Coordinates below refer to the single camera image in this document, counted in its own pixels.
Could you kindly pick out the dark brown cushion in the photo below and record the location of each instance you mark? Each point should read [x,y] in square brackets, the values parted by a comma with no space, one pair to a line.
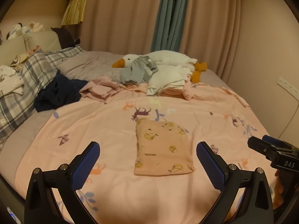
[65,38]

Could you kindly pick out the black white plush toy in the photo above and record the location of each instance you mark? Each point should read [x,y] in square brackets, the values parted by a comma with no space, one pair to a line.
[15,32]

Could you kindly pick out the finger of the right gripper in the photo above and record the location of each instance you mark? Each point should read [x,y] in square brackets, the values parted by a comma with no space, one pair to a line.
[279,143]
[262,147]

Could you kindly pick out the pink printed bed blanket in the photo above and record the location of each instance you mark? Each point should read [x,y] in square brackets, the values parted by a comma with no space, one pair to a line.
[112,192]

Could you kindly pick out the peach folded garment stack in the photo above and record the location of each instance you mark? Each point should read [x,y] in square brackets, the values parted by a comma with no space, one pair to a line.
[172,92]

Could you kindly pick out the person right hand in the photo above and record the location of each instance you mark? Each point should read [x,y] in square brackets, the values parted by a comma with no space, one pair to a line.
[278,198]

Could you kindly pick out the white folded garment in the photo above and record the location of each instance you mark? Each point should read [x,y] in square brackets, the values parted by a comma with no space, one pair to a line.
[167,77]

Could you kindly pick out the white clothes pile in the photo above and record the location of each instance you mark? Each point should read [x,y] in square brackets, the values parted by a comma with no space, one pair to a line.
[11,82]

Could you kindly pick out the white wall socket strip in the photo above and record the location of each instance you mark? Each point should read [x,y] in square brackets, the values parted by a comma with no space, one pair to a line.
[288,87]

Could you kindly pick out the grey small garment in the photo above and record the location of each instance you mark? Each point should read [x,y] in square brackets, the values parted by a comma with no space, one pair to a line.
[137,69]

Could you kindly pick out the pink beige curtain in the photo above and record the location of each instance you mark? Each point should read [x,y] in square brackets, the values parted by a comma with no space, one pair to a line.
[206,30]

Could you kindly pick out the peach cartoon print baby garment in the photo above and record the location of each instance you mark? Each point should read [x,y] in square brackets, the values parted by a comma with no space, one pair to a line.
[164,149]

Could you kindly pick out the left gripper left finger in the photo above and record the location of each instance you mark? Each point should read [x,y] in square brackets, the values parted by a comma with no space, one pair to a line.
[40,202]

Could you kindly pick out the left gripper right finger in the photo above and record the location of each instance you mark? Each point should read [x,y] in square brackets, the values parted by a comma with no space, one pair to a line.
[256,203]

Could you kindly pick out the pink crumpled garment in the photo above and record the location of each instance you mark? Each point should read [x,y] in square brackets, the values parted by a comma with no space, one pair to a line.
[101,89]

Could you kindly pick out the plaid grey pillow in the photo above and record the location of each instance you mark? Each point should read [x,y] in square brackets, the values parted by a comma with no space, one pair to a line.
[37,73]

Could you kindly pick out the teal blue curtain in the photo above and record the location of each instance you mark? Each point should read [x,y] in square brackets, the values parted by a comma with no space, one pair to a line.
[172,16]

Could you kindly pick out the cream plush toy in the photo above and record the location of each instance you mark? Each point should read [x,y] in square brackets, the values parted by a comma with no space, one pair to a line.
[32,27]

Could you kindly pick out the dark navy garment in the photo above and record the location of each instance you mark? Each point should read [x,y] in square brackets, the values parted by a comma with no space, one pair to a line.
[59,92]

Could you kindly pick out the raccoon print pillow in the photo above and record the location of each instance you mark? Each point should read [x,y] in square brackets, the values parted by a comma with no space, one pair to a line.
[18,62]

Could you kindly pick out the white goose plush toy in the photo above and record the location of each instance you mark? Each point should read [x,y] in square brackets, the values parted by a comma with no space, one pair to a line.
[166,57]

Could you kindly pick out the yellow fringed hanging cloth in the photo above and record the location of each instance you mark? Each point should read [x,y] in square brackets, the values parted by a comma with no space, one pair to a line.
[74,13]

